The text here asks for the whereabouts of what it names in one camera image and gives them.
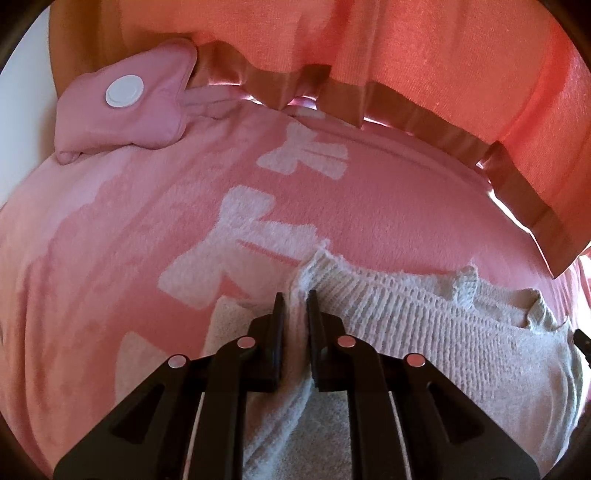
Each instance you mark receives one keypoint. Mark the white knitted sweater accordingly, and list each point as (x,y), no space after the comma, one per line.
(415,350)

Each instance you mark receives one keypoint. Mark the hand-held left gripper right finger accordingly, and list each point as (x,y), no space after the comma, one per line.
(314,323)

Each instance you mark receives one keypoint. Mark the pink blanket with white bows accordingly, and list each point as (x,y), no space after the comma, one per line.
(138,221)

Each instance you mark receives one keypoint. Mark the pink plush cushion white button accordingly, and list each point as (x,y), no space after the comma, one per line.
(138,115)

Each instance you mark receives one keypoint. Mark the orange curtain with brown hem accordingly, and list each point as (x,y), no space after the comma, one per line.
(438,69)

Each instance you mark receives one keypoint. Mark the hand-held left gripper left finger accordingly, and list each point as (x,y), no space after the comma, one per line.
(278,323)

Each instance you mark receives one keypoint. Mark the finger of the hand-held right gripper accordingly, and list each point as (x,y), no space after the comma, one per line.
(583,342)

